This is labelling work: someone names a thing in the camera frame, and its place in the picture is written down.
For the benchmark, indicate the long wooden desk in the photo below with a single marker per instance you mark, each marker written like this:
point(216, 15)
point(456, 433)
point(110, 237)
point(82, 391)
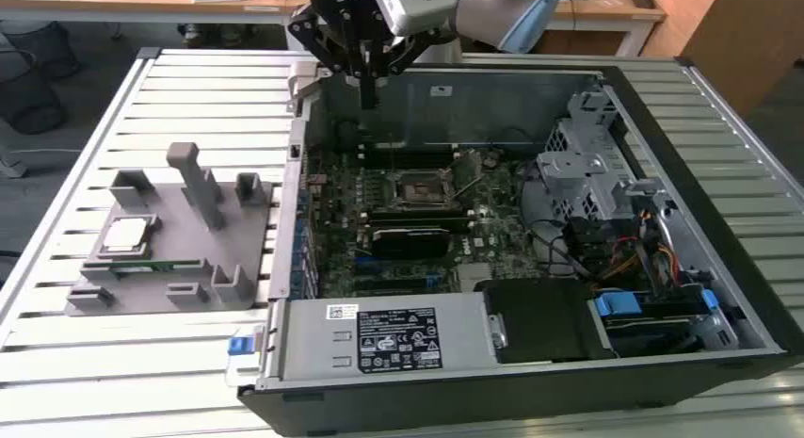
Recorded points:
point(125, 0)

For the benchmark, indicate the blue case latch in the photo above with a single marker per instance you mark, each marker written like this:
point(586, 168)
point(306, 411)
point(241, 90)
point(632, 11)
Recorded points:
point(240, 346)

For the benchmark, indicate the black pc case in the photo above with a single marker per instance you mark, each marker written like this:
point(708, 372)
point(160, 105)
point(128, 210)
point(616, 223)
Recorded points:
point(440, 410)

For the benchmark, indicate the black graphics card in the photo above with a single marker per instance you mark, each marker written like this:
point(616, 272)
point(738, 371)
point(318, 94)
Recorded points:
point(408, 242)

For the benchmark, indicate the grey parts rack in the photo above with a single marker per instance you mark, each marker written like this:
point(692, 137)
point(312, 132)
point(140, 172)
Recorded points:
point(176, 249)

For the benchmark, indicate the silver topped cpu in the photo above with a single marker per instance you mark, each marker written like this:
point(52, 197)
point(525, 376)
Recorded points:
point(128, 233)

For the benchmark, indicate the silver power supply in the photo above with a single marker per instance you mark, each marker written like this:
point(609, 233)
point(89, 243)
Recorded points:
point(313, 334)

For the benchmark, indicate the wooden cabinet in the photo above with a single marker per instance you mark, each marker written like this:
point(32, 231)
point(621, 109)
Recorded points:
point(741, 33)

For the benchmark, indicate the grey case release latch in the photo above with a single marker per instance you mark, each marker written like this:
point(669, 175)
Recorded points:
point(301, 75)

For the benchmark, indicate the grey metal stand foot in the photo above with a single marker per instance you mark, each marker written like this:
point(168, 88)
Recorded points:
point(12, 162)

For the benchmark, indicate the thin metal locking lever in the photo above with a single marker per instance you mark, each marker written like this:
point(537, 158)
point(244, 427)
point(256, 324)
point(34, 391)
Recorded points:
point(470, 187)

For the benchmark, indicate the cpu socket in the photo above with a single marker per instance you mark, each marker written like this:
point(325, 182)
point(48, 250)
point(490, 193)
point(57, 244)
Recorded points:
point(417, 190)

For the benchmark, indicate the silver chipset heatsink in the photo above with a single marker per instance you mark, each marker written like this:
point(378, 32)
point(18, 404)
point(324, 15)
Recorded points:
point(473, 274)

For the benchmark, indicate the black plastic cover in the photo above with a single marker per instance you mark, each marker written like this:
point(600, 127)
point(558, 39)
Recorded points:
point(540, 320)

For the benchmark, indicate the black hard disk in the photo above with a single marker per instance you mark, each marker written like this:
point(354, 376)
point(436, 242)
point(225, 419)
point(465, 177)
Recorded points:
point(653, 336)

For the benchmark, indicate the round coin battery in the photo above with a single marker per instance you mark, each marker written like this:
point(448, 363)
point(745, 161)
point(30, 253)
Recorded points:
point(489, 159)

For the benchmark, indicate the black mesh waste bin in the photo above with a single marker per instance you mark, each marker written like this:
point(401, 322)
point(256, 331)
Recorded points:
point(49, 47)

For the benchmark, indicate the black expansion slot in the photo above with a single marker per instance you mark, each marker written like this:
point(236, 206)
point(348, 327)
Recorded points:
point(389, 284)

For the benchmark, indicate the green motherboard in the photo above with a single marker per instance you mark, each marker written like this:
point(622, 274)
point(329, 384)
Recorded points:
point(502, 221)

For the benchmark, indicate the black ram slot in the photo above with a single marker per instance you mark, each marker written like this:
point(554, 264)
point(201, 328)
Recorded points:
point(417, 215)
point(408, 162)
point(420, 223)
point(408, 150)

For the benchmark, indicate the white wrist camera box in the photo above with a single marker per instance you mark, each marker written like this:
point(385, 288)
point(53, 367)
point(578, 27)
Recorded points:
point(414, 9)

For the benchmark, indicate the blue disk carrier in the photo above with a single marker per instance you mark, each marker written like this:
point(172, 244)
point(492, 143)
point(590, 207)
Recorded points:
point(614, 306)

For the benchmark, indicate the green ram stick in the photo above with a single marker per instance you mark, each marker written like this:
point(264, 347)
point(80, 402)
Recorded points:
point(178, 264)

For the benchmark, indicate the blue plastic clip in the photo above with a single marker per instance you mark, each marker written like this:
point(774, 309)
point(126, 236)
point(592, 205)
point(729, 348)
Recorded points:
point(708, 301)

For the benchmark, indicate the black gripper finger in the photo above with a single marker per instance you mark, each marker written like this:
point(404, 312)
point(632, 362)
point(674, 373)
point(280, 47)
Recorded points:
point(320, 42)
point(408, 49)

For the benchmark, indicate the silver drive cage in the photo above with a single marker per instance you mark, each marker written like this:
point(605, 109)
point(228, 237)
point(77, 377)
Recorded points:
point(577, 174)

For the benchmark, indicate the black round bin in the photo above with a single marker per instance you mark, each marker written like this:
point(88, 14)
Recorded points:
point(30, 103)

